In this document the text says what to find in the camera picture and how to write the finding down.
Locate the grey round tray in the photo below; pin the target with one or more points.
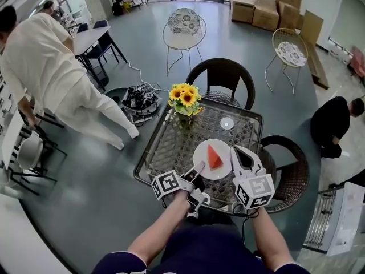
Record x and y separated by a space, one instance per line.
114 93

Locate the dark wicker armchair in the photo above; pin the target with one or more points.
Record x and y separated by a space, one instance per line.
293 178
221 73

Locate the person's right forearm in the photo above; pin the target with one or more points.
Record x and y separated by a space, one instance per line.
271 238

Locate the pink fabric seat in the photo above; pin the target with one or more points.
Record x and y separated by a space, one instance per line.
357 61

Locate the person's left white shoe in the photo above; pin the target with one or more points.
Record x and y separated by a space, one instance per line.
193 215

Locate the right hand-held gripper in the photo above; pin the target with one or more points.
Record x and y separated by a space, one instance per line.
256 190

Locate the dark waste bin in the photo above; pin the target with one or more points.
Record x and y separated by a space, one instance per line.
102 76

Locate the white shell chair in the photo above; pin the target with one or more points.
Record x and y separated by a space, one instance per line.
30 151

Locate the white box appliance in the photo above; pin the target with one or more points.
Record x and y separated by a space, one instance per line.
346 218

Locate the floral round cushion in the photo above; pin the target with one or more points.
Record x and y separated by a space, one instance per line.
184 21
291 54

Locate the small white round disc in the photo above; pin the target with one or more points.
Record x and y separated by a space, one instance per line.
227 123

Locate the long grey table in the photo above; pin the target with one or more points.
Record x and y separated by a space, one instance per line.
88 36

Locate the white rectangular table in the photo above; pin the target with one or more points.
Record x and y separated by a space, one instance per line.
11 138

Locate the flat cardboard sheet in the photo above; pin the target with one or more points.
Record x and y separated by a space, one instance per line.
312 27

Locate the person's navy shirt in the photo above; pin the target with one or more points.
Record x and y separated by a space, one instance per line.
205 253

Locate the red watermelon slice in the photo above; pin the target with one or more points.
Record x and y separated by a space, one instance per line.
214 160

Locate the white locker cabinet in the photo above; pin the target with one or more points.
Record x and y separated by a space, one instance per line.
95 1

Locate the person's left forearm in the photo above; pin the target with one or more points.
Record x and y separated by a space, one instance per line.
159 233

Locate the steel bar rack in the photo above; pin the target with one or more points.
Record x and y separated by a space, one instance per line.
318 224

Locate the sunflower bouquet in vase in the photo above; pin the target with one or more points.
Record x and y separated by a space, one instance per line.
184 96

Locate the white round plate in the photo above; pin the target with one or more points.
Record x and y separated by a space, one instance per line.
201 154

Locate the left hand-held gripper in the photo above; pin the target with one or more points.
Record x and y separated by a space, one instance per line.
168 183

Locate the low wooden platform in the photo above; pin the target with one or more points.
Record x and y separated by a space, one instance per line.
318 67

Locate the glass top wicker table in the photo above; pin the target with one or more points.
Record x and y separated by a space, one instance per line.
174 150

